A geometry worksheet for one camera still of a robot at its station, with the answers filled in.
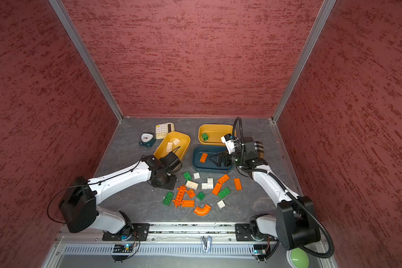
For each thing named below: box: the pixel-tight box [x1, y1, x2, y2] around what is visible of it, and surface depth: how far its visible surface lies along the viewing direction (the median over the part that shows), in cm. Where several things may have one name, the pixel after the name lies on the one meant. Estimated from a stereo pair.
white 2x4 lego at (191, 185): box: [185, 179, 199, 191], surface depth 89 cm
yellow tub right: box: [198, 123, 234, 147], surface depth 113 cm
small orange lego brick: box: [187, 188, 196, 199], surface depth 87 cm
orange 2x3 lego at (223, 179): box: [217, 173, 231, 185], surface depth 93 cm
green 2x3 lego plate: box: [217, 187, 232, 199], surface depth 87 cm
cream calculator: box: [155, 122, 176, 140], surface depth 113 cm
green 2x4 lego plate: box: [163, 191, 175, 207], surface depth 85 cm
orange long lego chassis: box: [171, 184, 188, 208], surface depth 86 cm
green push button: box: [285, 247, 310, 268], surface depth 68 cm
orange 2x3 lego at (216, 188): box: [211, 182, 223, 196], surface depth 89 cm
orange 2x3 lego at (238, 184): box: [233, 178, 243, 191], surface depth 91 cm
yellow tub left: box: [153, 130, 191, 160], surface depth 106 cm
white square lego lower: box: [216, 199, 227, 210], surface depth 84 cm
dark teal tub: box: [192, 144, 234, 174], surface depth 99 cm
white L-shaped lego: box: [201, 177, 214, 190], surface depth 89 cm
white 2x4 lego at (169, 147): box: [166, 141, 174, 152], surface depth 105 cm
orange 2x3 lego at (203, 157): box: [199, 152, 209, 164], surface depth 101 cm
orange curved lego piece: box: [194, 203, 212, 217], surface depth 82 cm
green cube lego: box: [182, 171, 192, 181], surface depth 91 cm
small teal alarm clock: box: [139, 132, 156, 150], surface depth 105 cm
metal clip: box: [201, 235, 213, 253], surface depth 72 cm
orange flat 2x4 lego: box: [181, 199, 195, 208], surface depth 84 cm
